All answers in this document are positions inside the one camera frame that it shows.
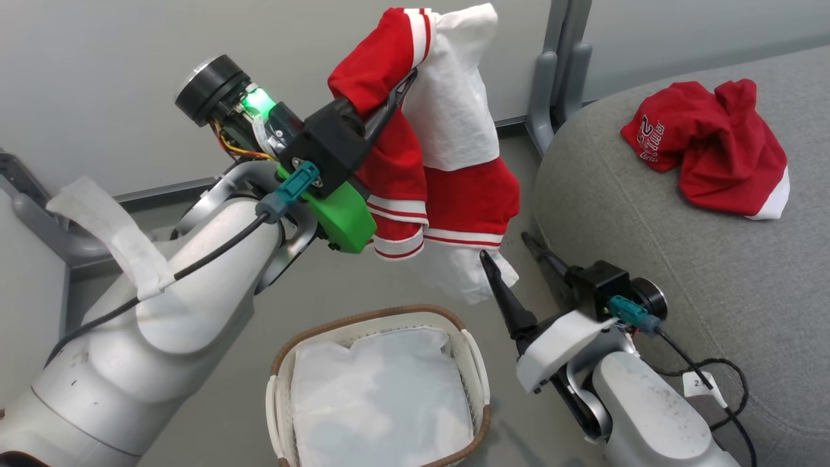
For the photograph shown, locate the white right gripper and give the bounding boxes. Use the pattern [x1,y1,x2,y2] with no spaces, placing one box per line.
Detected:
[480,232,617,394]

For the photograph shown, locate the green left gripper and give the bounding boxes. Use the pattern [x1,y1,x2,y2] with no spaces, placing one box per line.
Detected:
[175,55,419,254]

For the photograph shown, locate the red and white shorts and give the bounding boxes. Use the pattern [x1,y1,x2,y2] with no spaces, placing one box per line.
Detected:
[327,3,521,305]

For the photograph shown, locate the red printed jersey shirt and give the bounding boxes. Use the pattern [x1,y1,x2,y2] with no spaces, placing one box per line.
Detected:
[621,79,791,221]

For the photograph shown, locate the grey fabric sofa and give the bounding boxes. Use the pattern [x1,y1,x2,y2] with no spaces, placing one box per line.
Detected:
[532,45,830,467]

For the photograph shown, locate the white basket liner cloth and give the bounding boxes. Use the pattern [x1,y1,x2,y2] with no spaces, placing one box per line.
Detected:
[290,327,475,467]

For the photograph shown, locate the white wicker-rimmed laundry basket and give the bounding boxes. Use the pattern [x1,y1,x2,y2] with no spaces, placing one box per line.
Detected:
[265,305,492,467]

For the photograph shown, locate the grey partition corner post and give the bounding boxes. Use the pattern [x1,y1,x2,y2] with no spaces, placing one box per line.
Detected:
[527,0,593,158]

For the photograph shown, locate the white paper cable tag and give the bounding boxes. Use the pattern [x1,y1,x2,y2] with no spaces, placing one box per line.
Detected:
[682,371,728,409]

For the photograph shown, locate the thin black looped cable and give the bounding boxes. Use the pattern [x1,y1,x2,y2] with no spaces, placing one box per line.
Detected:
[650,357,750,433]

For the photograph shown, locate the white fabric arm strap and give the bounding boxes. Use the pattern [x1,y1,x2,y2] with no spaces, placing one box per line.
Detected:
[47,176,176,301]

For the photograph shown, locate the grey partition foot bracket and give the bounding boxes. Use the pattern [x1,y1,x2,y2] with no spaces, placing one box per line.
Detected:
[0,150,78,268]

